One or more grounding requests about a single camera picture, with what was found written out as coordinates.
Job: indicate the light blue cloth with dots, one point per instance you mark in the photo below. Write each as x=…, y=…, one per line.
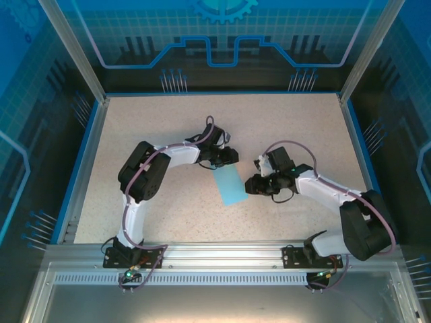
x=230, y=186

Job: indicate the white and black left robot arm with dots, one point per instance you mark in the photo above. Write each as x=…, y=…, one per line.
x=182, y=154

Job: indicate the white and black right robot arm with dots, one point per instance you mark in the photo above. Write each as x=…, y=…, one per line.
x=320, y=188

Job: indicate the grey sheet metal plate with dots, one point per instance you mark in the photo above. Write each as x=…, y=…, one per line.
x=215, y=304

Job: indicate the blue printed gear panel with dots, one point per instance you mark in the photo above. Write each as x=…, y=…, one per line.
x=215, y=20

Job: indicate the blue printed side panel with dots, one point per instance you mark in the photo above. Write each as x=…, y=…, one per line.
x=404, y=101
x=27, y=101

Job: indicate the aluminium cross rail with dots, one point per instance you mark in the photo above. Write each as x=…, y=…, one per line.
x=219, y=254

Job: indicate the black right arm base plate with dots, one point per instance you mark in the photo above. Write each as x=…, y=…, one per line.
x=291, y=257

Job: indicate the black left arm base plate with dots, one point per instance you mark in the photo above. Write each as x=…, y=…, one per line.
x=111, y=257

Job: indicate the aluminium frame post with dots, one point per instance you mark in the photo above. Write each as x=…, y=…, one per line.
x=75, y=50
x=369, y=50

